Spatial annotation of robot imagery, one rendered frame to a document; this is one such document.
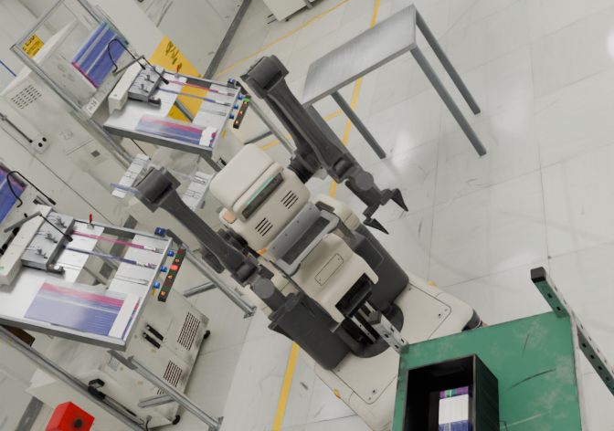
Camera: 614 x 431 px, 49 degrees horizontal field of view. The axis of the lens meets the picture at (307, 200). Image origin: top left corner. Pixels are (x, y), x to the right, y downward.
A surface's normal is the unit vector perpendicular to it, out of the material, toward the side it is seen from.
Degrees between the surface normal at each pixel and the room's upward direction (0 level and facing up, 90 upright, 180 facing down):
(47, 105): 90
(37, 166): 90
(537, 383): 0
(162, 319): 90
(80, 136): 90
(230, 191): 42
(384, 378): 0
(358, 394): 0
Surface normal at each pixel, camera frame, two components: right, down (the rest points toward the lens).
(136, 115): 0.14, -0.69
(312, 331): 0.45, 0.23
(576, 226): -0.58, -0.65
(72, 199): 0.79, -0.32
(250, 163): -0.12, -0.33
